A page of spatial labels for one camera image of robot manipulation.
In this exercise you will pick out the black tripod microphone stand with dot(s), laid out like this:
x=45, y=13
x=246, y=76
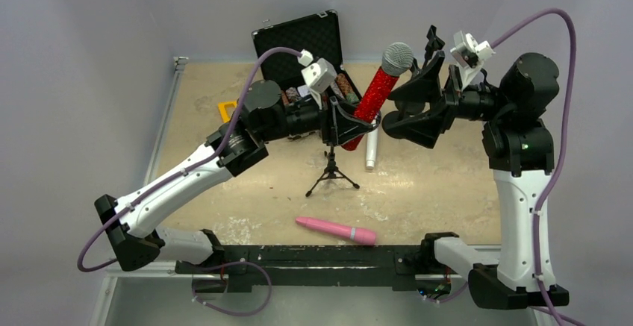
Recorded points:
x=332, y=170

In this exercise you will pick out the aluminium corner rail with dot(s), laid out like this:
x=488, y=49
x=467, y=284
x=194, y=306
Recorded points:
x=180, y=63

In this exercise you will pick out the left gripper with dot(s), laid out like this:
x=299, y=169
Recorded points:
x=331, y=121

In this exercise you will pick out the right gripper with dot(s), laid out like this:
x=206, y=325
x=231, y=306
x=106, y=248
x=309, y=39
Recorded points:
x=453, y=97

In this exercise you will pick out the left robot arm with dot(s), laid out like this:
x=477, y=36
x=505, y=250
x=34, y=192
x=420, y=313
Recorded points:
x=134, y=222

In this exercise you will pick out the white microphone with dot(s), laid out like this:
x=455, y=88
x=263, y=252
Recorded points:
x=371, y=150

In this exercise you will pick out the red glitter microphone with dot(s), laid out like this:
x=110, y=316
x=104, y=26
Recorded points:
x=396, y=59

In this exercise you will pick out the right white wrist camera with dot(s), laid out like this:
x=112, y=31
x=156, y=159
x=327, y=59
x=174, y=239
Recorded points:
x=470, y=56

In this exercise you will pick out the far black round-base stand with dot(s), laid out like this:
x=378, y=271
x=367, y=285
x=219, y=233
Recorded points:
x=434, y=43

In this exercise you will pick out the black poker chip case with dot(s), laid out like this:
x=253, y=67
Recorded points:
x=317, y=33

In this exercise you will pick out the yellow triangular plastic frame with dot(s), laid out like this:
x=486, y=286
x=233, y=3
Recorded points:
x=226, y=110

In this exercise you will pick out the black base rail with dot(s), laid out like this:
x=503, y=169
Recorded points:
x=399, y=267

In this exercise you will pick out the pink microphone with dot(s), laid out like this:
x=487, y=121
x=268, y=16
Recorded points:
x=361, y=236

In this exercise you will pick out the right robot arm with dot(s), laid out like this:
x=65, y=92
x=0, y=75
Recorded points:
x=520, y=152

